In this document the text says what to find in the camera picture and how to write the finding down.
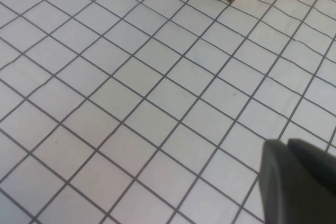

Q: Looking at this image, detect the white grid-patterned table cloth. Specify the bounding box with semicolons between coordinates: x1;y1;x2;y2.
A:
0;0;336;224

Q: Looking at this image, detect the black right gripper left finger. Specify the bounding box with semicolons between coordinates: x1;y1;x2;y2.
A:
258;138;336;224

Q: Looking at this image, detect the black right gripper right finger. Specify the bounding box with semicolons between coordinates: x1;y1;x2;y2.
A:
287;137;336;191

